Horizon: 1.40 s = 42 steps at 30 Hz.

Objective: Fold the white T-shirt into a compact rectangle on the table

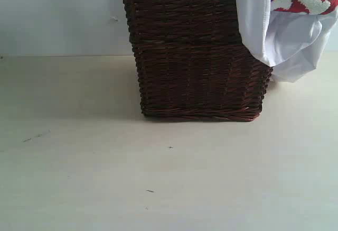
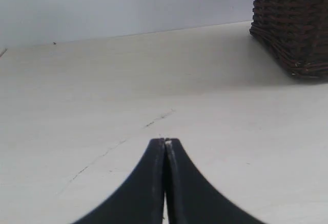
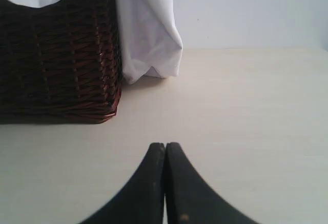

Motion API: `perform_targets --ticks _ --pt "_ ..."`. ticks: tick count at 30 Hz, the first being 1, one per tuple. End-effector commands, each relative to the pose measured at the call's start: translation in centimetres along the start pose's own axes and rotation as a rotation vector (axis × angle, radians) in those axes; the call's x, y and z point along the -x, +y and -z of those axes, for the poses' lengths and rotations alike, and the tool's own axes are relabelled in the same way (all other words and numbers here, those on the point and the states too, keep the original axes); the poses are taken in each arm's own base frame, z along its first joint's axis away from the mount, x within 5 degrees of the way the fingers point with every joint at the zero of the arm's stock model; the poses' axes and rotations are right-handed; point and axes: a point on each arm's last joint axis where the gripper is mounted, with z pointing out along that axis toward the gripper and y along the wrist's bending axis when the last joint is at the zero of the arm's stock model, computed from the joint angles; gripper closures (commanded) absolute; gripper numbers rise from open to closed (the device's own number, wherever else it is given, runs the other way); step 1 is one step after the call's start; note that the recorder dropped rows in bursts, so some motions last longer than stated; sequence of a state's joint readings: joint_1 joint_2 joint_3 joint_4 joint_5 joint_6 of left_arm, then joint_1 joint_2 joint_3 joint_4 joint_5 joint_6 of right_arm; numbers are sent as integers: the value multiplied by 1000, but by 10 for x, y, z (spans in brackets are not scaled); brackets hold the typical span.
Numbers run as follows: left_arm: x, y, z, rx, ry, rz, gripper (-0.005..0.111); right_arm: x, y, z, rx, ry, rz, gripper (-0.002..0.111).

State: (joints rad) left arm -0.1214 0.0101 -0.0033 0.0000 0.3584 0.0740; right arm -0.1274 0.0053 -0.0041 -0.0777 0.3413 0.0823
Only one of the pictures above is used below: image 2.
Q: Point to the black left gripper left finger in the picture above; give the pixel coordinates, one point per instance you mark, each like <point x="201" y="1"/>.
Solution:
<point x="140" y="198"/>

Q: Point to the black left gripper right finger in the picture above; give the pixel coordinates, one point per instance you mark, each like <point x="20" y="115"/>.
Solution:
<point x="191" y="198"/>

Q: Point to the dark brown wicker basket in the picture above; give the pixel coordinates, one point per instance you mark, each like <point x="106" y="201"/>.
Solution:
<point x="295" y="33"/>

